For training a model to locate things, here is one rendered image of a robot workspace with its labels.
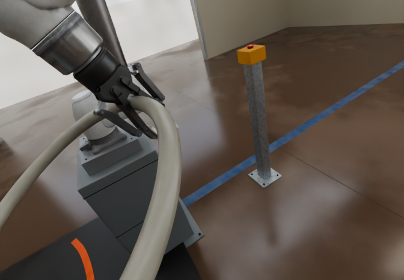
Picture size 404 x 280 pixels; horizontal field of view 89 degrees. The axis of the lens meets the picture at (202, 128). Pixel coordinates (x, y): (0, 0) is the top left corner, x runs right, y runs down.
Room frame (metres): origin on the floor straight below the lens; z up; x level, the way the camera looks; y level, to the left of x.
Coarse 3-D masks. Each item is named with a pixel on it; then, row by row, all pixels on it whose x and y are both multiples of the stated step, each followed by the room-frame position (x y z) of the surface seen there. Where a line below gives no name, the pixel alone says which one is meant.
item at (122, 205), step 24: (144, 144) 0.97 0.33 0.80; (120, 168) 0.82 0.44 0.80; (144, 168) 0.86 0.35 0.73; (96, 192) 0.77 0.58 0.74; (120, 192) 0.80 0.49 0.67; (144, 192) 0.84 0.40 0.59; (120, 216) 0.78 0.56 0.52; (144, 216) 0.81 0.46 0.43; (120, 240) 0.75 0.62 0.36; (168, 240) 0.83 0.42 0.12; (192, 240) 0.85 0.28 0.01
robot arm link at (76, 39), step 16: (80, 16) 0.38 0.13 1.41; (64, 32) 0.34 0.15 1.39; (80, 32) 0.35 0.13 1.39; (96, 32) 0.39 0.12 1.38; (48, 48) 0.33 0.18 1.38; (64, 48) 0.34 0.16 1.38; (80, 48) 0.35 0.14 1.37; (96, 48) 0.36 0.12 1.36; (64, 64) 0.34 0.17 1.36; (80, 64) 0.34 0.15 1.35
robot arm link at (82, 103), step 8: (80, 96) 0.97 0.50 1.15; (88, 96) 0.96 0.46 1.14; (72, 104) 0.96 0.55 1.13; (80, 104) 0.94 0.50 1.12; (88, 104) 0.94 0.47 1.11; (96, 104) 0.95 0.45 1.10; (80, 112) 0.92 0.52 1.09; (88, 112) 0.93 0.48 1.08; (104, 120) 0.94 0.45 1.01; (96, 128) 0.92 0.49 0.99; (104, 128) 0.94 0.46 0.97; (112, 128) 0.98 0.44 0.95; (88, 136) 0.93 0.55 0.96; (96, 136) 0.93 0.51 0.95; (104, 136) 0.93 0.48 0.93
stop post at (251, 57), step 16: (256, 48) 1.19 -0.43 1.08; (256, 64) 1.20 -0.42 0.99; (256, 80) 1.19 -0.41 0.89; (256, 96) 1.19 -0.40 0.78; (256, 112) 1.19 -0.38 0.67; (256, 128) 1.21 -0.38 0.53; (256, 144) 1.23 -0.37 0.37; (256, 160) 1.25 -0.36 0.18; (256, 176) 1.25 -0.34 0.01; (272, 176) 1.20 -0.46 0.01
